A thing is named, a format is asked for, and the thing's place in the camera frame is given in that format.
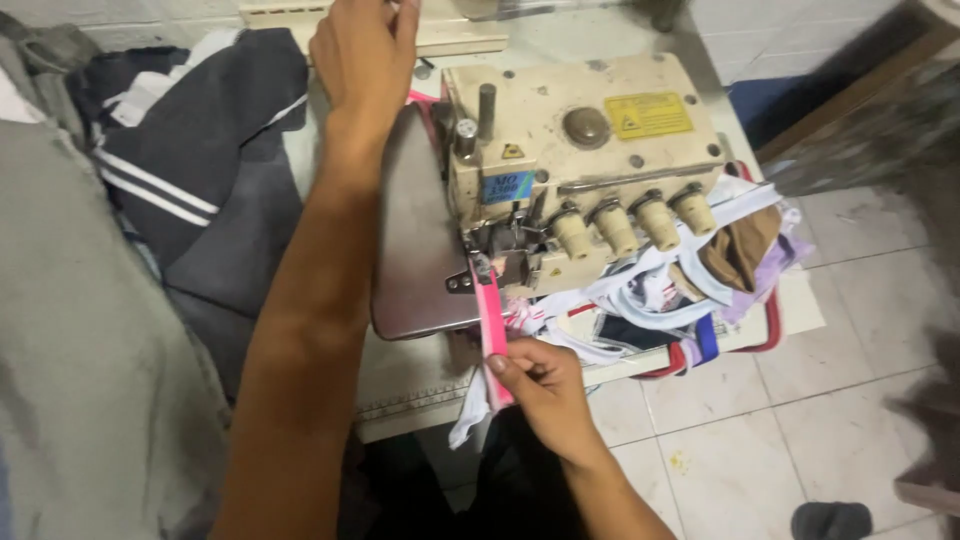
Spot person's left hand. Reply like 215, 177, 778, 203
309, 0, 422, 130

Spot person's right hand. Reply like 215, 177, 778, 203
486, 337, 606, 470

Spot pink fabric strip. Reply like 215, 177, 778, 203
468, 253, 519, 412

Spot white fabric piece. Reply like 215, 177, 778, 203
448, 366, 498, 453

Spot person's black trousers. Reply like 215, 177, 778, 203
337, 405, 595, 540

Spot navy garment with white stripes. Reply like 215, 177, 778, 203
66, 28, 311, 271

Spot pile of fabric scraps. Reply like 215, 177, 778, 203
504, 161, 816, 376

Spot cream overlock sewing machine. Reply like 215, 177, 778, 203
369, 51, 727, 342

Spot red basket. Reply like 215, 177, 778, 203
566, 159, 783, 381

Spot dark grey cloth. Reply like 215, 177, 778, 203
163, 146, 303, 402

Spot dark grey shoe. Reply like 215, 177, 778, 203
790, 501, 876, 540

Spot blue bag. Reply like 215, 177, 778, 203
726, 73, 813, 153

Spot grey fabric heap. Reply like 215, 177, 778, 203
0, 13, 232, 540

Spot brown wooden plank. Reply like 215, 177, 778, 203
753, 0, 960, 165

